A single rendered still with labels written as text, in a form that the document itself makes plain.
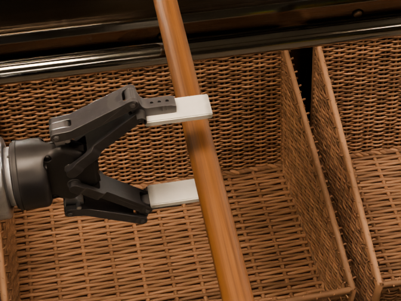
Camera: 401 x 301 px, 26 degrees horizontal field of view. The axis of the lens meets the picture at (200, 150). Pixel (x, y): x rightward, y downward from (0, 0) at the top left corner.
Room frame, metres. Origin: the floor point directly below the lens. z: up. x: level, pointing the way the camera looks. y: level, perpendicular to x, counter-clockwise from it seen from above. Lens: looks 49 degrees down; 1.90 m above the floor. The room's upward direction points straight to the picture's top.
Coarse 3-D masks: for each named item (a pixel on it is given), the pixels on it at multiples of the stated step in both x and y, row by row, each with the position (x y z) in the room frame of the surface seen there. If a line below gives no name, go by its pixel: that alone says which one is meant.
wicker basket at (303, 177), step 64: (256, 64) 1.17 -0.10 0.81; (0, 128) 1.07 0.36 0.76; (256, 128) 1.14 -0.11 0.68; (256, 192) 1.05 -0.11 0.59; (320, 192) 0.91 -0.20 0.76; (0, 256) 0.78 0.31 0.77; (64, 256) 0.90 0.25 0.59; (128, 256) 0.90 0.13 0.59; (256, 256) 0.90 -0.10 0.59; (320, 256) 0.87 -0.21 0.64
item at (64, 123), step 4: (52, 124) 0.60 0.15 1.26; (56, 124) 0.60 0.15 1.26; (60, 124) 0.60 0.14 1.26; (64, 124) 0.60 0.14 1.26; (68, 124) 0.60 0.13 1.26; (52, 128) 0.60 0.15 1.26; (56, 128) 0.60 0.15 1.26; (68, 140) 0.59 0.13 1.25; (56, 144) 0.60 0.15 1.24; (60, 144) 0.60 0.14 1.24; (64, 144) 0.60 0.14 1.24; (68, 144) 0.61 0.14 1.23
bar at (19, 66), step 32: (256, 32) 0.84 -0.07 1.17; (288, 32) 0.84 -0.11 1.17; (320, 32) 0.85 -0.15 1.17; (352, 32) 0.85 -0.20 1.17; (384, 32) 0.86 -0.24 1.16; (0, 64) 0.78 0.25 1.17; (32, 64) 0.79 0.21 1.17; (64, 64) 0.79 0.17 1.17; (96, 64) 0.79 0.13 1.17; (128, 64) 0.80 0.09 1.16; (160, 64) 0.81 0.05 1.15
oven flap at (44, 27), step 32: (0, 0) 1.13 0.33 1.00; (32, 0) 1.14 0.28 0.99; (64, 0) 1.14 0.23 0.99; (96, 0) 1.15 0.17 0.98; (128, 0) 1.16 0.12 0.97; (192, 0) 1.17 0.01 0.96; (224, 0) 1.18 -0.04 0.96; (256, 0) 1.19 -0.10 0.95; (288, 0) 1.19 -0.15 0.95; (320, 0) 1.19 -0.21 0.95; (352, 0) 1.20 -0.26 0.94; (384, 0) 1.21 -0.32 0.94; (0, 32) 1.10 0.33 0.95; (32, 32) 1.10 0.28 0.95; (64, 32) 1.11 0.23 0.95; (96, 32) 1.12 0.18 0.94
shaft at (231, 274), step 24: (168, 0) 0.87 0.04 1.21; (168, 24) 0.82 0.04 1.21; (168, 48) 0.78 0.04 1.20; (192, 72) 0.74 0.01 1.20; (192, 144) 0.63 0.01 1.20; (192, 168) 0.60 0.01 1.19; (216, 168) 0.59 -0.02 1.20; (216, 192) 0.56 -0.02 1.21; (216, 216) 0.53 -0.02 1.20; (216, 240) 0.50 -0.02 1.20; (216, 264) 0.48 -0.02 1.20; (240, 264) 0.47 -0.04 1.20; (240, 288) 0.44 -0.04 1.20
